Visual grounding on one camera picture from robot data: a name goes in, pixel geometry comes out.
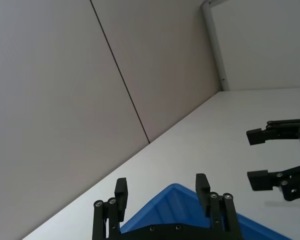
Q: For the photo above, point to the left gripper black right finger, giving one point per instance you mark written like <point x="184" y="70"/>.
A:
<point x="221" y="212"/>

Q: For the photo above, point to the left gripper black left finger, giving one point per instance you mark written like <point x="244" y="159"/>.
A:
<point x="113" y="215"/>

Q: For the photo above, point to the blue plastic bin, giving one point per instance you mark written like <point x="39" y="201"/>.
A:
<point x="170" y="207"/>

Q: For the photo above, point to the white corner post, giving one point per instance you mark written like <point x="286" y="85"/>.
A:
<point x="215" y="42"/>

